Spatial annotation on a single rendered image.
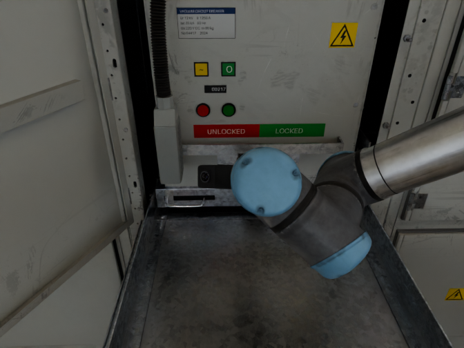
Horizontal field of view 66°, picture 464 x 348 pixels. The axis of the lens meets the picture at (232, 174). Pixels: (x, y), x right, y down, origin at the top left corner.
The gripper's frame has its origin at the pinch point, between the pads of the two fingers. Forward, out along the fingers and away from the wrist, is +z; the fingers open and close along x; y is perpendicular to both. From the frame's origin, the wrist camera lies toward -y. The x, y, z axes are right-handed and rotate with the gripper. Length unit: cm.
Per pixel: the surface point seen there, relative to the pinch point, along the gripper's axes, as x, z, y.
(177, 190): -4.6, 11.9, -16.0
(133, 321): -27.7, -14.4, -21.3
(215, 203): -8.2, 14.0, -5.9
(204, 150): 5.7, 2.7, -8.2
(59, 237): -13.2, -4.7, -39.4
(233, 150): 5.5, 2.9, -1.3
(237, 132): 9.9, 4.8, -0.2
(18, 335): -53, 34, -71
